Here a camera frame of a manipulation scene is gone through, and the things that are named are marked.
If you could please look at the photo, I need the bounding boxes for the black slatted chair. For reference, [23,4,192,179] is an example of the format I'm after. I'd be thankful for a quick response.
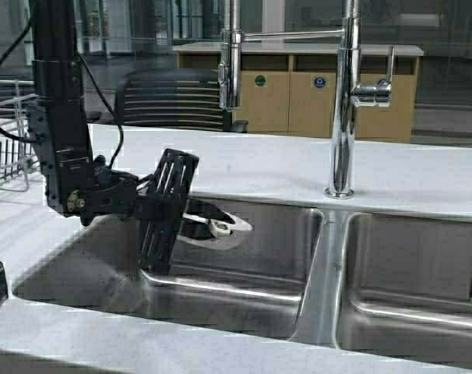
[109,68,248,134]

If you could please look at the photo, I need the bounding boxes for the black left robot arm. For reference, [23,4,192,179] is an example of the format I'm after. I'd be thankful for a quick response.
[28,1,199,275]

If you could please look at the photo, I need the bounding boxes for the chrome kitchen faucet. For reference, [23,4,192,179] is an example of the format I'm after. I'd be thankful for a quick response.
[217,1,395,199]

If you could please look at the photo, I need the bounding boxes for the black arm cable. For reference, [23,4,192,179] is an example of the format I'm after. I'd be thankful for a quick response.
[0,15,125,168]

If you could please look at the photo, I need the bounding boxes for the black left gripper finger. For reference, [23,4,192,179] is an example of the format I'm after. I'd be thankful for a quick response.
[183,200,234,240]

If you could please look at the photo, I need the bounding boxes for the white wire dish rack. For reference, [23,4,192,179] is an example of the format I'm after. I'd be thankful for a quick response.
[0,78,38,192]

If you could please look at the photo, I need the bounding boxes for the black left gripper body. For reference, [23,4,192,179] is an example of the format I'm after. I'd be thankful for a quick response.
[66,149,199,275]

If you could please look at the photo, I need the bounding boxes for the wooden recycling bin cabinet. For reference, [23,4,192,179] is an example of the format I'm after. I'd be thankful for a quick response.
[172,41,424,143]

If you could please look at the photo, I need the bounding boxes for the stainless steel double sink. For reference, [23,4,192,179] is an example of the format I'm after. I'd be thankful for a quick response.
[14,198,472,365]

